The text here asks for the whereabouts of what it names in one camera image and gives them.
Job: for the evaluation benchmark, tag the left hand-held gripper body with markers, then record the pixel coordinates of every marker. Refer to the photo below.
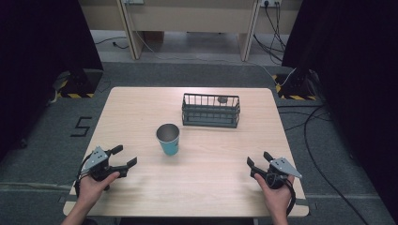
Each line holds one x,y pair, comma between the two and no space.
96,157

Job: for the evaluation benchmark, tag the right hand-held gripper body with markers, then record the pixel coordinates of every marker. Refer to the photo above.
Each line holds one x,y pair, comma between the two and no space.
280,170

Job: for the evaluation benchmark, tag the person's right hand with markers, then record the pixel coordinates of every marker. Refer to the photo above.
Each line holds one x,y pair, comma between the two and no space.
277,197

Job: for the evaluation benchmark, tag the person's left hand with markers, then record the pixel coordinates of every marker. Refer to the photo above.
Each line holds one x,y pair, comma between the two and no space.
93,188

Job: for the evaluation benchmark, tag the teal paper cup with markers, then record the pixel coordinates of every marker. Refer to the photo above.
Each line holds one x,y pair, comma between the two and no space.
170,146

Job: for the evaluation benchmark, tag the small grey round object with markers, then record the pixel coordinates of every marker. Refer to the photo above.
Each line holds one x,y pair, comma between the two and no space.
222,99

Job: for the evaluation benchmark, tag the striped black stand base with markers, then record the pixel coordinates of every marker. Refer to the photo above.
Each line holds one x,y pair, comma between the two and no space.
297,89
82,84

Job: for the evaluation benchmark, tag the black curtain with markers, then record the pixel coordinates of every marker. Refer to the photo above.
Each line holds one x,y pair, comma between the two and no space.
353,78
40,62

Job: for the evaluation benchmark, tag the white power strip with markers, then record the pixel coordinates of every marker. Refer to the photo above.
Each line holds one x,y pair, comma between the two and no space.
134,1

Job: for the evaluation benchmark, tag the white wall socket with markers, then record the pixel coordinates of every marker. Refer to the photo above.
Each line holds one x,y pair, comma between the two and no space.
271,2

